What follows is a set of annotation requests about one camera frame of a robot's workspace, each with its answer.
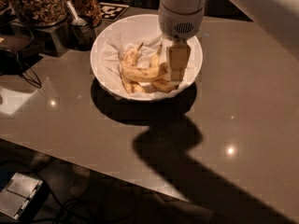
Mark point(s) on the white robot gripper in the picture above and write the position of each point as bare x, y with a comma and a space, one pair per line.
177, 23

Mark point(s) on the yellow banana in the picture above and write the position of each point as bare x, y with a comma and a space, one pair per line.
161, 85
149, 74
130, 59

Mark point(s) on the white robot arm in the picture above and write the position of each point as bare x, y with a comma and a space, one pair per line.
279, 18

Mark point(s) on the white bowl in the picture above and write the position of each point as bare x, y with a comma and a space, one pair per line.
146, 28

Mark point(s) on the white paper napkin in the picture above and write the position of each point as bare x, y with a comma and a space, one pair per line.
147, 69

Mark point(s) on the black white marker tag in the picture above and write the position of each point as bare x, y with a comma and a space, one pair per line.
110, 12

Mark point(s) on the dark cup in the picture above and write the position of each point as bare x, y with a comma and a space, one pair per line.
81, 36

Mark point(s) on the small glass nut jar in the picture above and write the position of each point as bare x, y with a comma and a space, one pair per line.
89, 8

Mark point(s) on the white plastic spoon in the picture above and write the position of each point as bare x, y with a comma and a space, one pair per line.
77, 20

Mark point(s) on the metal stand block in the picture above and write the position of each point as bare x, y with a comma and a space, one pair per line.
55, 40

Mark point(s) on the large glass nut jar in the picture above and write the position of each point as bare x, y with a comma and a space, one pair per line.
39, 13

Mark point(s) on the grey box on floor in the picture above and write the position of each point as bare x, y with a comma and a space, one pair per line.
20, 195

